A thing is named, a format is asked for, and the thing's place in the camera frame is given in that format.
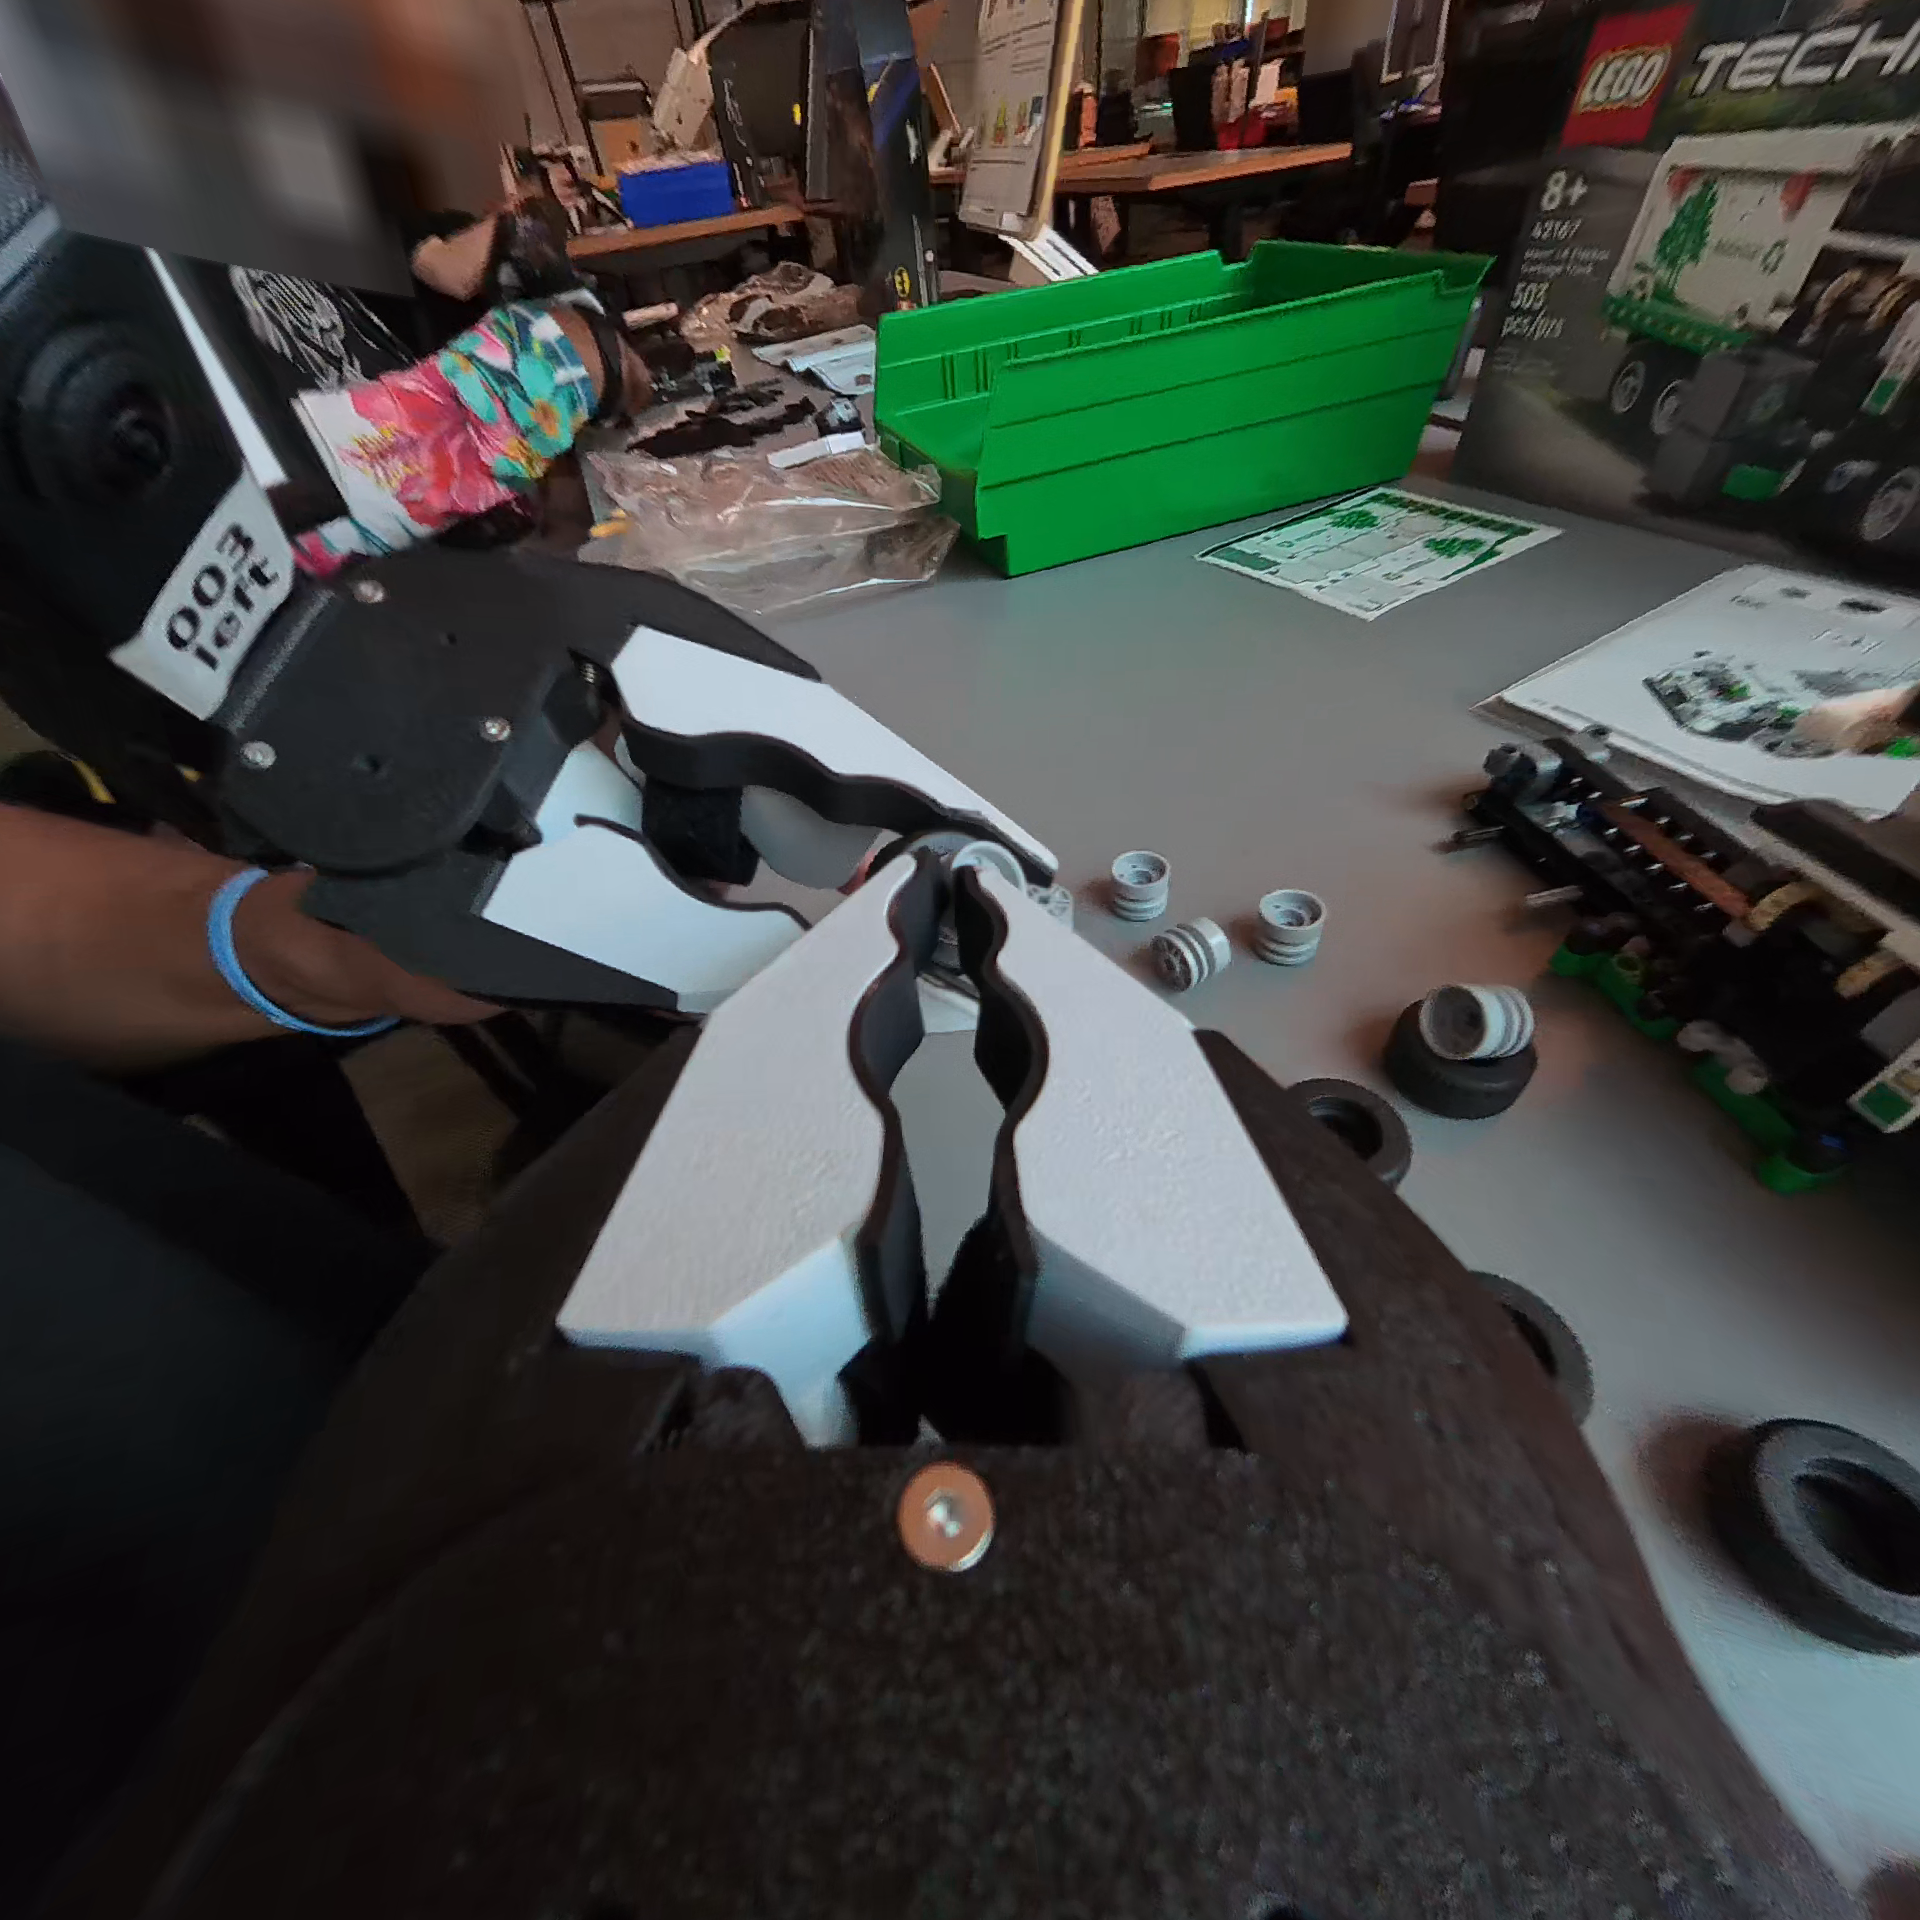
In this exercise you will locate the blue wristband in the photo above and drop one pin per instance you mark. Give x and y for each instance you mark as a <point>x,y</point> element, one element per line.
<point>223,960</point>

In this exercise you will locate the clear plastic bag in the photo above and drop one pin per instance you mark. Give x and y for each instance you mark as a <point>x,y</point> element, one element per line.
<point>751,518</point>

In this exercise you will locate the toy truck set box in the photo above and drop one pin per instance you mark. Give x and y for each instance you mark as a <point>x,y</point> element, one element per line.
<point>1723,301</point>

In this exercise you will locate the metal board stand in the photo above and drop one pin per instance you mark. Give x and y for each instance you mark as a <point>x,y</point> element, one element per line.
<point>1049,254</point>

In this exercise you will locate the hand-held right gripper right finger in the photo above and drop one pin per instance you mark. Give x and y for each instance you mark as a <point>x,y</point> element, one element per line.
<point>1154,1155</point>

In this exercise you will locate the small blue background bin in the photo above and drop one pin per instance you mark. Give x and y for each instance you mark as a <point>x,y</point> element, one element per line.
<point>674,192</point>

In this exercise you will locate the black rubber tire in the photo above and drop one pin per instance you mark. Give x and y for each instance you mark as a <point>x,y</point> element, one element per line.
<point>1770,1560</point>
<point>1440,1088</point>
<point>1545,1336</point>
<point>1359,1128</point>

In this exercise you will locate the person's left hand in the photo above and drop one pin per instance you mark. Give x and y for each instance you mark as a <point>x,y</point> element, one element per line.
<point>389,991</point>

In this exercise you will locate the black toy brick parts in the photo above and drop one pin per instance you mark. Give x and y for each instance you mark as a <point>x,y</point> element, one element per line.
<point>720,421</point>

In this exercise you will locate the instruction booklet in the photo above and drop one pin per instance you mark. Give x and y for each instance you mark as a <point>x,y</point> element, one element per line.
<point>1695,661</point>

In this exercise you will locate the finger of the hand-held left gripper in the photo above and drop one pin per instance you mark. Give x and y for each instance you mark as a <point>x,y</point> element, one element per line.
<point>779,697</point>
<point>628,915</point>

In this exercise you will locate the long wooden background table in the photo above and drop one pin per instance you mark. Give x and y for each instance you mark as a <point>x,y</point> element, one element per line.
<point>1201,163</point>

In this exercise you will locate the green plastic bin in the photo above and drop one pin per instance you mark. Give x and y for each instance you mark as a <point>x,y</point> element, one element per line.
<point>1170,405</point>

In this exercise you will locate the partly built toy truck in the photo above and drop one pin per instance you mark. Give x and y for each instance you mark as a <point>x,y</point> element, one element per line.
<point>1680,915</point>

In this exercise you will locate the green white sticker sheet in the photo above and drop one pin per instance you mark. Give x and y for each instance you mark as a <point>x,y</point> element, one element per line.
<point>1372,547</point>

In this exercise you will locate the person's left forearm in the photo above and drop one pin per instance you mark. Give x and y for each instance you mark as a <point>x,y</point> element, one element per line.
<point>106,931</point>

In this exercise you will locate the dark set box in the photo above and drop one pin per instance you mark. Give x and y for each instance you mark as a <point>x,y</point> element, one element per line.
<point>840,136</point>

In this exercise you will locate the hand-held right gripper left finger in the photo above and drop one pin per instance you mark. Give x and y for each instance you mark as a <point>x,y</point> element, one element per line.
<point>751,1142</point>

